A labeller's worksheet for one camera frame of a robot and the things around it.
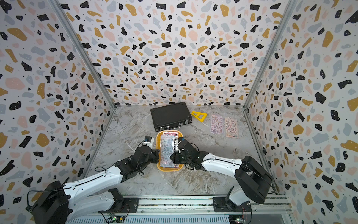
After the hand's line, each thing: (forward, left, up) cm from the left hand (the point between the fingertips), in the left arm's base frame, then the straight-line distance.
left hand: (161, 150), depth 83 cm
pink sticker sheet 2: (+25, -51, -12) cm, 58 cm away
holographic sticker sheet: (+5, -4, +1) cm, 7 cm away
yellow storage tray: (-7, -12, -6) cm, 15 cm away
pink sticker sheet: (+29, -40, -12) cm, 51 cm away
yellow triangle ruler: (+37, -25, -11) cm, 46 cm away
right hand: (-4, -5, -2) cm, 7 cm away
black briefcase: (+34, -3, -8) cm, 35 cm away
